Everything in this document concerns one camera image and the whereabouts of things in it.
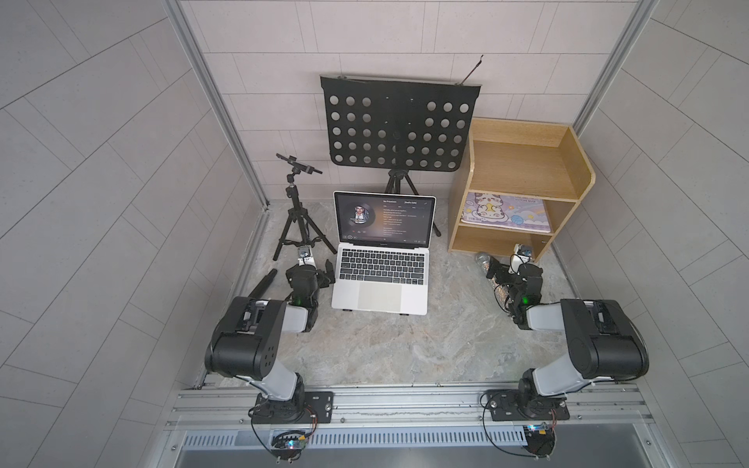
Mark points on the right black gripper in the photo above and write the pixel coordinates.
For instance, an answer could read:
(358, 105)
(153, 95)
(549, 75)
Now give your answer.
(497, 272)

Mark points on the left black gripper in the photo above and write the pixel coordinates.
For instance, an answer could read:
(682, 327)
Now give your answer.
(319, 275)

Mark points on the silver laptop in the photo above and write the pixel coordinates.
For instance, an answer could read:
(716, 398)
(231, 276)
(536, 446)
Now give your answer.
(383, 259)

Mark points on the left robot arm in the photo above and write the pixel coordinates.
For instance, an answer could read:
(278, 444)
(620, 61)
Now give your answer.
(246, 342)

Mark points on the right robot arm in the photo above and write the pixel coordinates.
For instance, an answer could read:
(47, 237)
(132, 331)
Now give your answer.
(602, 344)

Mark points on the black folding laptop stand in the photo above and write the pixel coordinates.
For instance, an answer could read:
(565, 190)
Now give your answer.
(377, 313)

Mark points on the purple cartoon spiral notebook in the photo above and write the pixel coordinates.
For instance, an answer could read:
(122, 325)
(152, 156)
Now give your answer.
(505, 211)

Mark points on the small black phone tripod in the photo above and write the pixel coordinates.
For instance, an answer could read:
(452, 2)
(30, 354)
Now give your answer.
(310, 232)

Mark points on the wooden shelf unit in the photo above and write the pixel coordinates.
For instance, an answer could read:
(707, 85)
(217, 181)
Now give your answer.
(502, 158)

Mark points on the black perforated music stand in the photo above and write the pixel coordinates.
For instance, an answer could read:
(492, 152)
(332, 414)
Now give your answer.
(398, 125)

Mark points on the left controller circuit board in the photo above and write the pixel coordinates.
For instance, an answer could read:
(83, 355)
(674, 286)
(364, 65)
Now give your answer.
(289, 445)

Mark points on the controller circuit board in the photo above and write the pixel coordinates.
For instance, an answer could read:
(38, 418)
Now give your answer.
(541, 440)
(289, 445)

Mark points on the right controller circuit board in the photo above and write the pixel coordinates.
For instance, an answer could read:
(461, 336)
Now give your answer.
(541, 440)

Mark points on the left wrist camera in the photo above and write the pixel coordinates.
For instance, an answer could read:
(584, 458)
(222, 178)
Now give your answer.
(305, 255)

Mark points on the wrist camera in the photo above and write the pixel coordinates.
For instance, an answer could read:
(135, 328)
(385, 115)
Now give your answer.
(305, 255)
(522, 254)

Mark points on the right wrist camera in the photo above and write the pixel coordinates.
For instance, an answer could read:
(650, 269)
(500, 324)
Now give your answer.
(522, 254)

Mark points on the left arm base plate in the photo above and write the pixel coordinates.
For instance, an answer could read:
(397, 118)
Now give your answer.
(301, 409)

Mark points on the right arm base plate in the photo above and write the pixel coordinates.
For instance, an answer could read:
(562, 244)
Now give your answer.
(515, 405)

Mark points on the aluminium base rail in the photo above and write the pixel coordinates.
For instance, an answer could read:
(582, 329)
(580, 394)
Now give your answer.
(404, 416)

